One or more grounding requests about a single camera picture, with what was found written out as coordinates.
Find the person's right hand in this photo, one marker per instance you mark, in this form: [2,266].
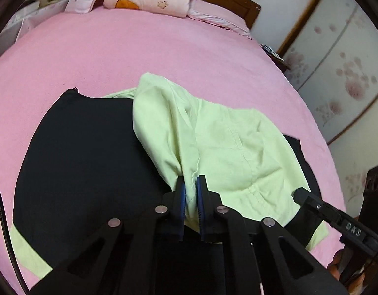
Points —
[338,265]

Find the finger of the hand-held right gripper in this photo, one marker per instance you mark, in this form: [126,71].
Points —
[312,204]

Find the green and black hooded jacket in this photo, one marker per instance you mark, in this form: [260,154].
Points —
[226,147]

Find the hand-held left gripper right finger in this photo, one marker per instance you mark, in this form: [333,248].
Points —
[201,199]

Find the dark wooden nightstand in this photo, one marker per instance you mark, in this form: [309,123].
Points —
[275,57]

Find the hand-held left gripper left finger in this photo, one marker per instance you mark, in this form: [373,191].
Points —
[182,196]

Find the pink bed sheet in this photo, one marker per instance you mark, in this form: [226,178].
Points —
[146,46]

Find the folded pink blanket orange print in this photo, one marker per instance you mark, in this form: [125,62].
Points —
[146,3]

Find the floral wardrobe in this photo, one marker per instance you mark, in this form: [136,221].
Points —
[346,67]

